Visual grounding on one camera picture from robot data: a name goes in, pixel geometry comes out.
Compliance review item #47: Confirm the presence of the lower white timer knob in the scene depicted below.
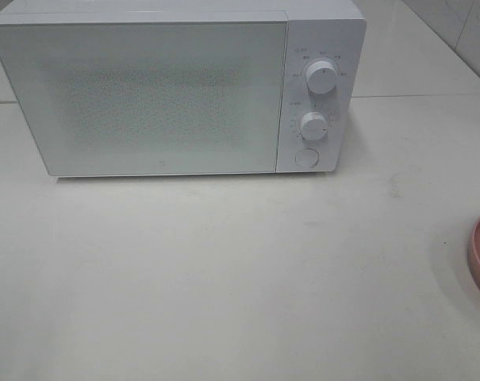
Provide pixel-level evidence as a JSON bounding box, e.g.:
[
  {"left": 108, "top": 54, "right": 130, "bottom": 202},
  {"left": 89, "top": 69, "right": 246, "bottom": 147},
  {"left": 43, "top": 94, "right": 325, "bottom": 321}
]
[{"left": 299, "top": 112, "right": 328, "bottom": 141}]

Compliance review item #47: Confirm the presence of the upper white power knob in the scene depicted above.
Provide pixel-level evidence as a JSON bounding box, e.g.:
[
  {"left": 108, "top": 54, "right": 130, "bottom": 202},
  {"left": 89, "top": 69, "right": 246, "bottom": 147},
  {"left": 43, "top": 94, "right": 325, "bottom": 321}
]
[{"left": 304, "top": 58, "right": 339, "bottom": 94}]

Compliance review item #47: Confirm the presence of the round white door button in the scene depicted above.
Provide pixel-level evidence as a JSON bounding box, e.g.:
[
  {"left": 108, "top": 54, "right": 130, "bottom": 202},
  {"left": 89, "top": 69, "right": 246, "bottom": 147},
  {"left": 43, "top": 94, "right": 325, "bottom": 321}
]
[{"left": 294, "top": 148, "right": 320, "bottom": 168}]

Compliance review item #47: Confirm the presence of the white microwave door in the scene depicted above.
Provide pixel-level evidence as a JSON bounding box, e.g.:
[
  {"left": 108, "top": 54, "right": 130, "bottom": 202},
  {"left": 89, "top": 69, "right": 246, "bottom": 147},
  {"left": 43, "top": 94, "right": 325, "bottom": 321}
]
[{"left": 0, "top": 22, "right": 286, "bottom": 177}]

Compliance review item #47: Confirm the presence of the white microwave oven body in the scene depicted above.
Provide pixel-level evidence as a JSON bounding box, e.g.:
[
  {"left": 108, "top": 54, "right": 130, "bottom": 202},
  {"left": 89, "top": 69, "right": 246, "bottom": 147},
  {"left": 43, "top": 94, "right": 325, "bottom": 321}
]
[{"left": 0, "top": 1, "right": 367, "bottom": 177}]

